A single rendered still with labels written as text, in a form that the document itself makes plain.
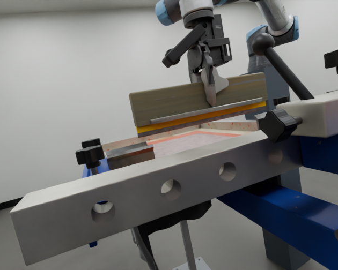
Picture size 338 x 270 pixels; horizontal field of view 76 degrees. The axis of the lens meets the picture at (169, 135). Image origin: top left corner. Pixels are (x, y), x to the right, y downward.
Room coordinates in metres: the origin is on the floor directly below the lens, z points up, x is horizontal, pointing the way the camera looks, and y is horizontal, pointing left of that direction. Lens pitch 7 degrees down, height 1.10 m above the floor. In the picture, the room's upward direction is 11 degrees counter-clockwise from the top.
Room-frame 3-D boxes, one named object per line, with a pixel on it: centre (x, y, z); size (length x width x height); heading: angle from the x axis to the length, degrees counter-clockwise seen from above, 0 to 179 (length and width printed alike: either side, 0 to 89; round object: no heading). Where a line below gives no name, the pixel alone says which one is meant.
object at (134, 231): (0.72, 0.17, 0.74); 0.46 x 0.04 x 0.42; 18
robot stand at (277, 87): (1.27, -0.59, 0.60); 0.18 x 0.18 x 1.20; 25
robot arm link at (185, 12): (0.55, -0.12, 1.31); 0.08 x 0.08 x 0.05
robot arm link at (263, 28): (1.27, -0.60, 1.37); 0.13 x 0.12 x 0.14; 48
